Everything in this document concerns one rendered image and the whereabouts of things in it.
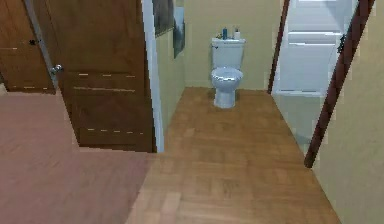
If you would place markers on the white toilet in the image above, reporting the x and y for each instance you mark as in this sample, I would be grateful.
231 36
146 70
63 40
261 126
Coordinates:
227 78

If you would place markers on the small dark green item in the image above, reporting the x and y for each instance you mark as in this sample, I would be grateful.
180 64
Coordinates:
219 36

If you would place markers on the blue bottle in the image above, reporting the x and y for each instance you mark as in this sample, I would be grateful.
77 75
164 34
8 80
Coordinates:
225 33

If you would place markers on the white soap dispenser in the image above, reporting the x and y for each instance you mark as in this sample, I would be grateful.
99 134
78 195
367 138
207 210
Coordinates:
237 34

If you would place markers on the brown wooden room door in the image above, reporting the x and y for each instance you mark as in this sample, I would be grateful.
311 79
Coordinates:
103 76
20 53

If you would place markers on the white panelled room door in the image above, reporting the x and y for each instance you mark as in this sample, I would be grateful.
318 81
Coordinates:
308 50

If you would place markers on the silver round door knob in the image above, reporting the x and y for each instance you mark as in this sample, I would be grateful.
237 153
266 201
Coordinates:
56 69

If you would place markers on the blue grey framed wall picture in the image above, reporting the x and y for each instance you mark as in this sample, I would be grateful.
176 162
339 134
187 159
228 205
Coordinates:
178 31

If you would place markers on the dark framed wall picture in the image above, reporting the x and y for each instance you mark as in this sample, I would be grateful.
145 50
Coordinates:
162 15

